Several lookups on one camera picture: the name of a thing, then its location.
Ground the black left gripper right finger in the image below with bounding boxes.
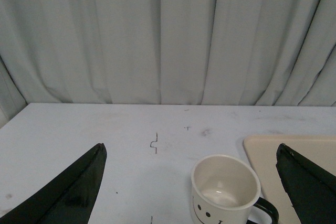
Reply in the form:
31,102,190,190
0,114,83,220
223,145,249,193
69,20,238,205
276,143,335,223

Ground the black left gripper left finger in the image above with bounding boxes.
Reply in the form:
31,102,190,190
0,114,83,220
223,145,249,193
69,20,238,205
1,143,107,223

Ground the white smiley face mug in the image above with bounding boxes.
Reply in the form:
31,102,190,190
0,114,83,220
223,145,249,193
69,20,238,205
190,154,279,223

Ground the beige plastic tray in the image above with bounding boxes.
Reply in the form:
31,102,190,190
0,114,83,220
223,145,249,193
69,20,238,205
244,135,335,223

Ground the white curtain backdrop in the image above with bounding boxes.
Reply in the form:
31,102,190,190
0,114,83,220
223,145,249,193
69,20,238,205
1,0,335,125

